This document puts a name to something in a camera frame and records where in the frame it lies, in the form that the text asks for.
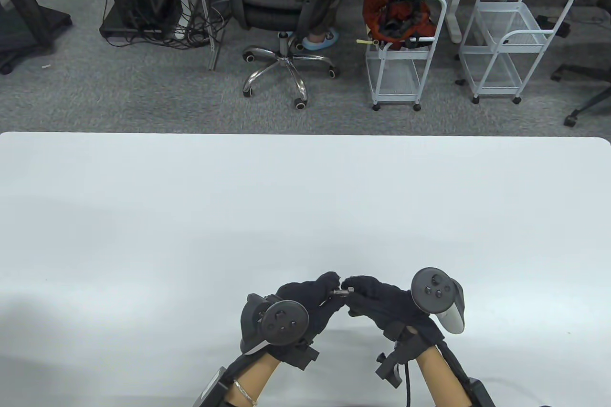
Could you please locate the white wire cart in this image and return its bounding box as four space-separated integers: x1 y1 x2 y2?
458 0 576 105
365 0 448 112

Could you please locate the black tracking controller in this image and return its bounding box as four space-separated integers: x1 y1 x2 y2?
240 293 311 355
411 268 465 335

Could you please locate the aluminium frame post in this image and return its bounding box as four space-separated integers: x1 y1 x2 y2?
189 0 223 72

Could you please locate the silver bracelet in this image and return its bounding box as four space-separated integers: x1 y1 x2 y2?
233 380 258 405

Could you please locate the black chair base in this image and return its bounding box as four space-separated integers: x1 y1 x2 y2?
550 63 611 127

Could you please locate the person's left hand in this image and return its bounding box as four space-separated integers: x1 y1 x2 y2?
265 272 347 360

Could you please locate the black monitor stand base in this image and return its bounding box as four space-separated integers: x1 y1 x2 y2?
0 0 73 75

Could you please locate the orange bag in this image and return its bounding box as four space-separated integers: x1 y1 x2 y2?
363 0 438 51

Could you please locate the black wrist camera unit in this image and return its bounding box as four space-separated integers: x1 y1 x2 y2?
432 343 497 407
193 355 261 407

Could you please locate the black power adapter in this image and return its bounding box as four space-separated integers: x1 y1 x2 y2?
535 15 572 39

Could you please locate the person's right forearm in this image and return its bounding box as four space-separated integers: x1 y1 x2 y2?
415 345 471 407

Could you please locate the person's left forearm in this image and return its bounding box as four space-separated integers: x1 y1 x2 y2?
224 352 282 407

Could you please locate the black wrist bracket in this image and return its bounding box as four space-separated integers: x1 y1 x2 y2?
282 338 319 370
376 326 417 388

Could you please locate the person's right hand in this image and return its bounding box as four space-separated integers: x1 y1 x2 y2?
341 275 445 350

